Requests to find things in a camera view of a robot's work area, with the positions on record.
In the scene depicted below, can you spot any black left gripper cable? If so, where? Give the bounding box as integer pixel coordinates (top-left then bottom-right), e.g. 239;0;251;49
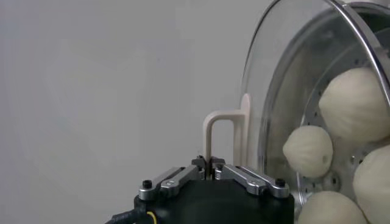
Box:
105;208;144;224

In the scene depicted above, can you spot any perforated steel steamer basket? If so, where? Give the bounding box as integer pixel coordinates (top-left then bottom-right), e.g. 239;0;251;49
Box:
258;0;390;224

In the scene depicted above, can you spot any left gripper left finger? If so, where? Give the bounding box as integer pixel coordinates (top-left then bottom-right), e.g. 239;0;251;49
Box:
138;155;208;201

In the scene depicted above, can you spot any white steamed baozi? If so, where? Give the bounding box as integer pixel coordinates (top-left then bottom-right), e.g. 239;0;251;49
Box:
282;125;334;179
352;144;390;224
318;66;390;144
297;191;368;224

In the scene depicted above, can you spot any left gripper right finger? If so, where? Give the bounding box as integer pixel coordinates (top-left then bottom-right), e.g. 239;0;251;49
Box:
210;157;290;199

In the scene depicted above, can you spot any glass lid with beige handle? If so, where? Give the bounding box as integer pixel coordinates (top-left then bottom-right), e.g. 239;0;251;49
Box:
202;0;390;224

